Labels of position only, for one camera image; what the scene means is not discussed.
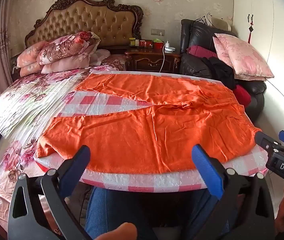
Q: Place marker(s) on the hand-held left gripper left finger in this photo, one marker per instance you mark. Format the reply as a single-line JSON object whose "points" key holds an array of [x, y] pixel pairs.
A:
{"points": [[75, 172]]}

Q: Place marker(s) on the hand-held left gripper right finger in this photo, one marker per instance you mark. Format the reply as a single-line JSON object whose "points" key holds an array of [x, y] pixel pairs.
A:
{"points": [[206, 170]]}

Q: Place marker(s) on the orange pants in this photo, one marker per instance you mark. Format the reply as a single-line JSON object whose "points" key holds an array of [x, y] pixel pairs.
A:
{"points": [[144, 135]]}

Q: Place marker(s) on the person's left hand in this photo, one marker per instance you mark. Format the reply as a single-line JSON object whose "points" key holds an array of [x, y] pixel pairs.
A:
{"points": [[122, 232]]}

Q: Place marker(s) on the red clothing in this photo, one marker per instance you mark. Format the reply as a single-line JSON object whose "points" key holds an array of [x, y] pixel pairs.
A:
{"points": [[242, 95]]}

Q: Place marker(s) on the person's legs in jeans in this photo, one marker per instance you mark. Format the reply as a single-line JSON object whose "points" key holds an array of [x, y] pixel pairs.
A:
{"points": [[132, 210]]}

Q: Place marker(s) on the bed with floral sheet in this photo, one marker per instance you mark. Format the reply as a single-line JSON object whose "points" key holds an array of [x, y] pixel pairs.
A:
{"points": [[29, 105]]}

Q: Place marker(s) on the black clothing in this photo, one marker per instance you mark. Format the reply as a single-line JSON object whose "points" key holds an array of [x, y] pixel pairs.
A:
{"points": [[220, 71]]}

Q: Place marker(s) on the large pink floral cushion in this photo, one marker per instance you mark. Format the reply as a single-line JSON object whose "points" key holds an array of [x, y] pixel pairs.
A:
{"points": [[244, 55]]}

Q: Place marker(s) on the folded pale pink quilt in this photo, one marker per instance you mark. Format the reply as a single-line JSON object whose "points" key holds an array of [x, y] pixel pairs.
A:
{"points": [[64, 65]]}

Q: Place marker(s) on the red knot ornament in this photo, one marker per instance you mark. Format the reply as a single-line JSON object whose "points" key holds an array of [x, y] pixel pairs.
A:
{"points": [[250, 33]]}

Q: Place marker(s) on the magenta cushion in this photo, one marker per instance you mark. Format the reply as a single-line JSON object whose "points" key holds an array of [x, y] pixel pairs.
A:
{"points": [[201, 52]]}

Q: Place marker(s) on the dark red patterned pillow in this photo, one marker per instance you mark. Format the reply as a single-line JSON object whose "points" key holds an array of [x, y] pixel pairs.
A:
{"points": [[114, 62]]}

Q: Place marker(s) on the carved wooden nightstand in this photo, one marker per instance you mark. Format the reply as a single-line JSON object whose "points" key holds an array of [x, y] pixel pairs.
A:
{"points": [[152, 61]]}

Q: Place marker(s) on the black leather armchair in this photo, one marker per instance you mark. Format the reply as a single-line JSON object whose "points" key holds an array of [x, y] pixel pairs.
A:
{"points": [[199, 37]]}

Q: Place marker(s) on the pink floral pillows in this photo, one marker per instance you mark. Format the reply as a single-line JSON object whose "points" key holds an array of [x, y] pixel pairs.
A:
{"points": [[28, 58]]}

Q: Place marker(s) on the white wardrobe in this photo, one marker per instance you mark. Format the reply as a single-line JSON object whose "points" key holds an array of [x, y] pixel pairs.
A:
{"points": [[264, 17]]}

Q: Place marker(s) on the beige seat pad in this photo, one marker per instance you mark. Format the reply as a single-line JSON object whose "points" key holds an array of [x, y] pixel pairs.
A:
{"points": [[221, 23]]}

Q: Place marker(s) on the folded dark floral quilt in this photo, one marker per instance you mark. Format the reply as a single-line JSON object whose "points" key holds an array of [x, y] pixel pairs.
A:
{"points": [[67, 46]]}

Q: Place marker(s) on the white round device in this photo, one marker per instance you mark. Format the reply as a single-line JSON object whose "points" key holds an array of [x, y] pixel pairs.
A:
{"points": [[170, 48]]}

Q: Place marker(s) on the red container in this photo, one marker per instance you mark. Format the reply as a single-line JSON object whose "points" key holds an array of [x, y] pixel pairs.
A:
{"points": [[158, 46]]}

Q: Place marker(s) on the red box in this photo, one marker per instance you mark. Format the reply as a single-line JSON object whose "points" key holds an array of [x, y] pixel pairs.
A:
{"points": [[146, 43]]}

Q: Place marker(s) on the yellow lid jar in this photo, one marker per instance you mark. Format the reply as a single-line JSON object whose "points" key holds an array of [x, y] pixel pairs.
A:
{"points": [[132, 42]]}

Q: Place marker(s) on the tufted carved wooden headboard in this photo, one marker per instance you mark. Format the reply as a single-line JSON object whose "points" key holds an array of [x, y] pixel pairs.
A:
{"points": [[94, 21]]}

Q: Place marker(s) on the wall socket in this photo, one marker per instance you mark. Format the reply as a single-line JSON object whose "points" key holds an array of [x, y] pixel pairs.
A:
{"points": [[157, 32]]}

